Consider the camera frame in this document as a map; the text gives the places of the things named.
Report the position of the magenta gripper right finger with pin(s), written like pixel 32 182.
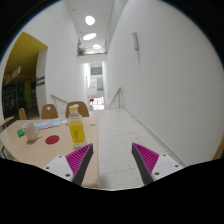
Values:
pixel 153 166

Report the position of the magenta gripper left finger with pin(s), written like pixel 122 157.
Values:
pixel 73 166

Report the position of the red round coaster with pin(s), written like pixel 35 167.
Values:
pixel 52 139

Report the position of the yellow drink plastic bottle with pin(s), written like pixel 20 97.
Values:
pixel 75 123

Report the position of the colourful paper sheet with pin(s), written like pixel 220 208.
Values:
pixel 50 123

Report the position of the white ceramic mug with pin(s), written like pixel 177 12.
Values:
pixel 31 131

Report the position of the wooden chair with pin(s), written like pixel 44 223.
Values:
pixel 22 114
pixel 49 111
pixel 82 108

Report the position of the wooden chair middle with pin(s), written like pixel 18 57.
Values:
pixel 82 108

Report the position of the green small block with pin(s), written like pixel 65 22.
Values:
pixel 20 133

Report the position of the wooden chair edge right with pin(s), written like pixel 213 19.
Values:
pixel 219 150

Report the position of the wooden stair handrail left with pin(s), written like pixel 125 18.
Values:
pixel 57 98

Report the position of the wooden stair handrail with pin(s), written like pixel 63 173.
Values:
pixel 116 97
pixel 57 98

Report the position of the wooden chair far left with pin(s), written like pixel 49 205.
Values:
pixel 22 114

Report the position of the wooden stair handrail right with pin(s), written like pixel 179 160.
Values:
pixel 116 97

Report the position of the green balcony plant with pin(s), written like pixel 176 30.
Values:
pixel 81 51

